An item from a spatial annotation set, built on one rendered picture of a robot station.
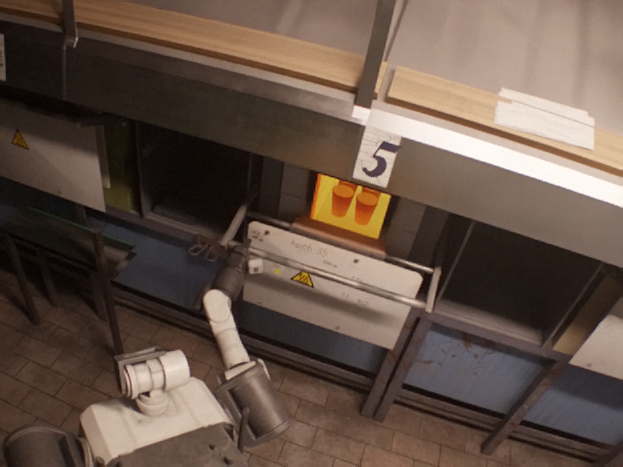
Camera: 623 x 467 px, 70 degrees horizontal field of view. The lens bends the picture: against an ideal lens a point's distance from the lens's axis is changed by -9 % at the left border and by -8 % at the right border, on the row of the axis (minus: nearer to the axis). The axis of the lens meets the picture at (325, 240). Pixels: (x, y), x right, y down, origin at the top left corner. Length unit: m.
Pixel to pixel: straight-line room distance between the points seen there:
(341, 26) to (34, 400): 2.15
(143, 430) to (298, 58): 0.89
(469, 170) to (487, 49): 0.35
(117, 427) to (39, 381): 1.77
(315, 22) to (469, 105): 0.46
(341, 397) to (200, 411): 1.66
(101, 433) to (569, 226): 1.11
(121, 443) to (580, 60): 1.39
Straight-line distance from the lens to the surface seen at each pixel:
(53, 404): 2.60
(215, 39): 1.31
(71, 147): 1.94
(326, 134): 1.20
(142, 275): 2.46
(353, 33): 1.32
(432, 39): 1.34
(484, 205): 1.22
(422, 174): 1.19
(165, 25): 1.38
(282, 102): 1.21
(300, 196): 1.66
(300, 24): 1.35
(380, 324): 1.78
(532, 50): 1.40
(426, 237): 1.66
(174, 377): 0.90
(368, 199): 1.80
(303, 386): 2.57
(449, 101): 1.19
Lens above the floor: 2.14
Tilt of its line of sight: 39 degrees down
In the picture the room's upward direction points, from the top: 12 degrees clockwise
